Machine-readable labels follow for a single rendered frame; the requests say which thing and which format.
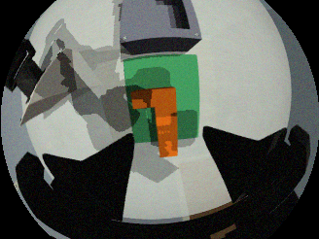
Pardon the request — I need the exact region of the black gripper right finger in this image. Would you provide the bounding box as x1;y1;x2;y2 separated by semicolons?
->
202;126;288;204

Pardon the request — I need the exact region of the orange l-shaped part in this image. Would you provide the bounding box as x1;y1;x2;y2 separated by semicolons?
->
131;87;178;158

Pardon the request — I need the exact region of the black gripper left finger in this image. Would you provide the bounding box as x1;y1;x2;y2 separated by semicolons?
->
43;134;135;221

